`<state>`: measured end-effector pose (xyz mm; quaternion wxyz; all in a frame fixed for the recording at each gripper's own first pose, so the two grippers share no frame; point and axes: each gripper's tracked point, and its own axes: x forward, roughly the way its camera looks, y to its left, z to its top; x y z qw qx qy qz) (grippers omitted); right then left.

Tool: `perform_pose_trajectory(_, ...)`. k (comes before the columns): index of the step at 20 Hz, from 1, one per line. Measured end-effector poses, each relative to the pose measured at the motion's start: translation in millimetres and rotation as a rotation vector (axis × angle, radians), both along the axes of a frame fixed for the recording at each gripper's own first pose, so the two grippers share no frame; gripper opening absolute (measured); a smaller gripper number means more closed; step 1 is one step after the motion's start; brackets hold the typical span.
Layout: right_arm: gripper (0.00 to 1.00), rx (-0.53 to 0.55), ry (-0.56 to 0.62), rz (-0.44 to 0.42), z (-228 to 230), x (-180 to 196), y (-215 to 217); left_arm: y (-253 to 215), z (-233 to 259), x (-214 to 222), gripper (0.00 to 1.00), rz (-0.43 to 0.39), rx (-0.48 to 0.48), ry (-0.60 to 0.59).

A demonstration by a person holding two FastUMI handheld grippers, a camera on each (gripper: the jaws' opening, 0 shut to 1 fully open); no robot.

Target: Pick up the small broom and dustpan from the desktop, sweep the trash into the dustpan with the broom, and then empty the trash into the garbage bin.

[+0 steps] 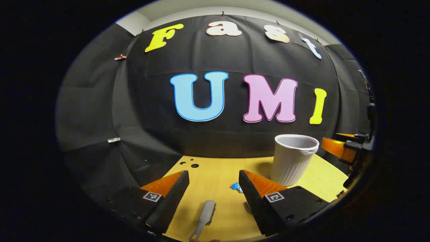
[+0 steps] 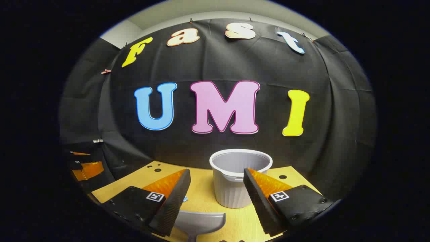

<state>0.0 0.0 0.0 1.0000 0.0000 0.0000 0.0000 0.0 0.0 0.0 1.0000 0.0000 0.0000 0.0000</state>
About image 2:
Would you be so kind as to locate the yellow wooden desktop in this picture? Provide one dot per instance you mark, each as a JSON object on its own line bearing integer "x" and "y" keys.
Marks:
{"x": 201, "y": 188}

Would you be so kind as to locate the white ribbed garbage bin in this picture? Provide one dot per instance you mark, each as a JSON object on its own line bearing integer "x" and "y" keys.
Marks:
{"x": 231, "y": 191}

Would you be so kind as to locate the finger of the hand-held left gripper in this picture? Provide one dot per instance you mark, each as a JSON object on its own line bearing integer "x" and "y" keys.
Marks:
{"x": 80, "y": 154}
{"x": 88, "y": 169}

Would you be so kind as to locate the grey plastic dustpan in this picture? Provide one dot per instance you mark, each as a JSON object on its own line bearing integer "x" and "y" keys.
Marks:
{"x": 198, "y": 223}

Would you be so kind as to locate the red cloth clip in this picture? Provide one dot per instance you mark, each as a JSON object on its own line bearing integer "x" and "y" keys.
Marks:
{"x": 106, "y": 71}

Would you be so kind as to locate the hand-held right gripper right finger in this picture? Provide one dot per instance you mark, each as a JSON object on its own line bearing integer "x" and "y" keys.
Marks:
{"x": 258, "y": 201}

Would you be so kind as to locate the black backdrop cloth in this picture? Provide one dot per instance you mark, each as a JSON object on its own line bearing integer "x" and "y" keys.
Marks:
{"x": 215, "y": 64}

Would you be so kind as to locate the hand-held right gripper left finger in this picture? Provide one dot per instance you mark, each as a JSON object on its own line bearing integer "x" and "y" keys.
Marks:
{"x": 174, "y": 201}

